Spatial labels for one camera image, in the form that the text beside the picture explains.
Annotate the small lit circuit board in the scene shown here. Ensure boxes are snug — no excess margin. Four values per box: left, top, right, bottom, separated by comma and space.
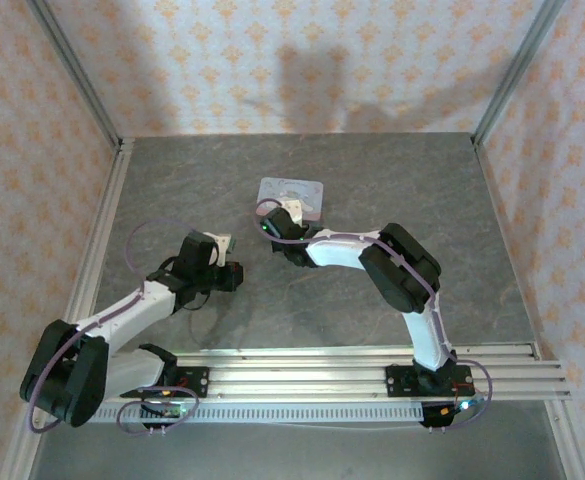
140, 399, 196, 419
439, 397, 488, 419

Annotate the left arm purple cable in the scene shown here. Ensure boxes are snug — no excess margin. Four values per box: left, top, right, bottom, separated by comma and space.
27, 218, 198, 436

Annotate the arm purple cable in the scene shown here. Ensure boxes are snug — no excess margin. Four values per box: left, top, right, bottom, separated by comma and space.
254, 198, 497, 432
27, 218, 198, 436

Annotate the aluminium table side rail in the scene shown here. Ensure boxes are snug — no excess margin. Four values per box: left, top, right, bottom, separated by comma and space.
1, 139, 136, 480
473, 141, 585, 480

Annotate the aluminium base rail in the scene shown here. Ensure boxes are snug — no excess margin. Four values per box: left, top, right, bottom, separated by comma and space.
91, 342, 573, 404

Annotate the white slotted cable tray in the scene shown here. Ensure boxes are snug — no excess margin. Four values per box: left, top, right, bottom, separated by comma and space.
89, 403, 426, 426

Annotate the aluminium frame post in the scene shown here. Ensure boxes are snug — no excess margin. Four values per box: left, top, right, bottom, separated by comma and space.
25, 0, 126, 149
473, 0, 568, 146

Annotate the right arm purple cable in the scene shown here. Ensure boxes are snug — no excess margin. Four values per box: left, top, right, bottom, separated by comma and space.
254, 198, 497, 432

